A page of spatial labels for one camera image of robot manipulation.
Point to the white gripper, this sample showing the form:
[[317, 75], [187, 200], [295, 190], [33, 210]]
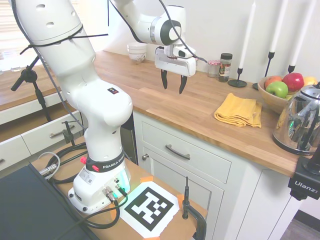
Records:
[[175, 65]]

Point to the yellow cloth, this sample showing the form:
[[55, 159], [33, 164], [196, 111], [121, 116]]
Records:
[[237, 110]]

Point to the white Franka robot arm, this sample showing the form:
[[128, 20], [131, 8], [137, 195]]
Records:
[[87, 87]]

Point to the glass jar red checked lid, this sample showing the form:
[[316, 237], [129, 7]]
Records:
[[213, 70]]

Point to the stack of white bowls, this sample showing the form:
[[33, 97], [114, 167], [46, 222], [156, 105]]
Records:
[[137, 51]]

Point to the spice jar with black lid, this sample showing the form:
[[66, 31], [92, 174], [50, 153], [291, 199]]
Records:
[[225, 67]]

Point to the metal cabinet knob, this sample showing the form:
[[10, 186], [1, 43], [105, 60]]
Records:
[[145, 157]]

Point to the white taper candle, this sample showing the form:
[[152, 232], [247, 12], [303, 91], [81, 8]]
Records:
[[248, 35], [278, 25], [303, 32]]

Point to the wooden fruit bowl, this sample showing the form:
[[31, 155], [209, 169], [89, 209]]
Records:
[[270, 102]]

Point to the orange fruit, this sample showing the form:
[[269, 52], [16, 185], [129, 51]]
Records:
[[272, 79]]

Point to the orange tape piece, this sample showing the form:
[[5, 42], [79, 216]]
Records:
[[147, 179], [155, 237], [113, 213], [180, 197]]

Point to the green apple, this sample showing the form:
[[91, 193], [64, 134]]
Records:
[[276, 89]]

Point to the white kitchen cabinet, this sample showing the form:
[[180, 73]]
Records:
[[225, 175]]

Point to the small black clamp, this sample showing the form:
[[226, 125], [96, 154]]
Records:
[[68, 133]]

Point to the large black bar clamp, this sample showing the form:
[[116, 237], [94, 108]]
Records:
[[185, 200]]

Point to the red apple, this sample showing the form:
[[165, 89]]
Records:
[[293, 81]]

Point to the black white fiducial marker sheet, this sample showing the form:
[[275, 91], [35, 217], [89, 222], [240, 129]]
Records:
[[150, 207]]

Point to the shiny steel electric kettle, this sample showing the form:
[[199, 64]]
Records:
[[300, 120]]

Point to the yellow lemon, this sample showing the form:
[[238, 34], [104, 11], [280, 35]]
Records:
[[310, 80]]

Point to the black boom stand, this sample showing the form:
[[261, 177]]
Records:
[[27, 75]]

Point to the white side cabinet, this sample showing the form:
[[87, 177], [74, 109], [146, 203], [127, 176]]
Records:
[[30, 142]]

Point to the clear glass dish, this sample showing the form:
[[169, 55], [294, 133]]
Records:
[[16, 69]]

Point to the white window blinds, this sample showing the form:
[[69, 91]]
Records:
[[12, 25]]

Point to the black controller box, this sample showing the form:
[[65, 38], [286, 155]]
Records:
[[25, 205]]

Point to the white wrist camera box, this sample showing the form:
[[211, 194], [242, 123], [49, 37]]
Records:
[[183, 53]]

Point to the black Ulanzi clamp mount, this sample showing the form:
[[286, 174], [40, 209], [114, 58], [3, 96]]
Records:
[[303, 185]]

